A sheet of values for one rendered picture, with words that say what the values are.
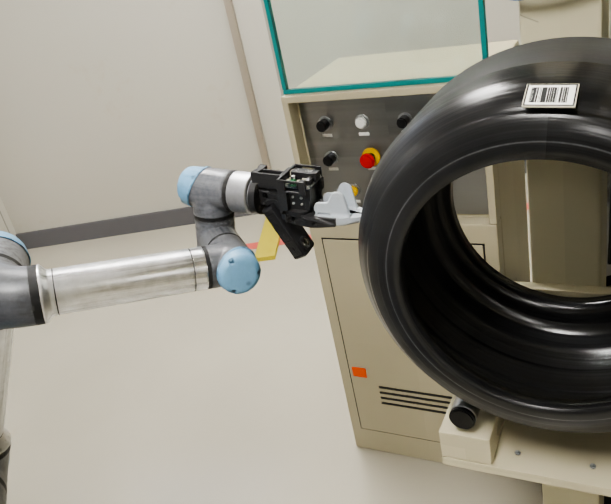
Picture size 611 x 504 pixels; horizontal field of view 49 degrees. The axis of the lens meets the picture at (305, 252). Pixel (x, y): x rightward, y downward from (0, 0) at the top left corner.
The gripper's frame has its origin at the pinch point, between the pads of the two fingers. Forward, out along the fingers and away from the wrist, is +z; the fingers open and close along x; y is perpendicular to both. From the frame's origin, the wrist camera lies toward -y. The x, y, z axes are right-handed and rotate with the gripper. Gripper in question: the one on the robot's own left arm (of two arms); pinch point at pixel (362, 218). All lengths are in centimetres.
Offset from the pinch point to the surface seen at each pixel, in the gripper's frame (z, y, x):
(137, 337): -166, -144, 104
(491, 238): 10, -36, 62
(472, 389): 22.1, -20.7, -12.3
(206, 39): -192, -33, 241
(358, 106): -27, -4, 66
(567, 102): 31.1, 25.7, -11.4
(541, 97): 28.1, 25.9, -10.6
